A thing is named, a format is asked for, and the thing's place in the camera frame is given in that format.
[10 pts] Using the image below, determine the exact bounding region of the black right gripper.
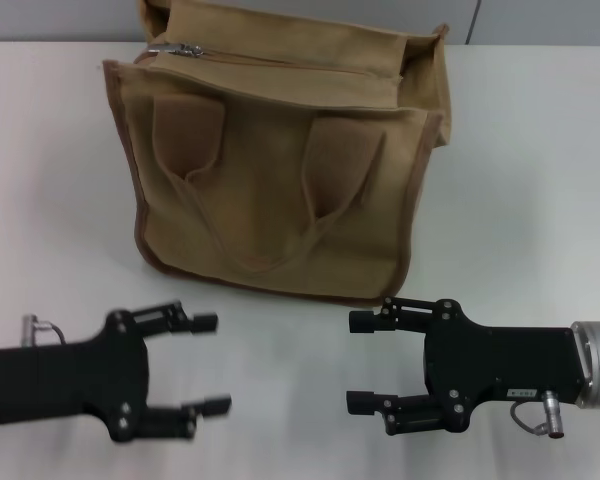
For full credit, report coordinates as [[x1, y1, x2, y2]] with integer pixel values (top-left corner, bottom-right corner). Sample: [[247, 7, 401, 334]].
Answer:
[[345, 296, 589, 437]]

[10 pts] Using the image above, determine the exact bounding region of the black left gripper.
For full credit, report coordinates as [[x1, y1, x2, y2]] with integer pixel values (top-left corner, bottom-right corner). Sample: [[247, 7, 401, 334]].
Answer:
[[0, 298, 233, 444]]

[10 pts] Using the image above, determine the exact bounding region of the khaki canvas food bag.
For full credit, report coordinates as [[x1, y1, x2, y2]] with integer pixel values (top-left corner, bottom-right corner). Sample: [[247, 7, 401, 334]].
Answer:
[[102, 0, 454, 307]]

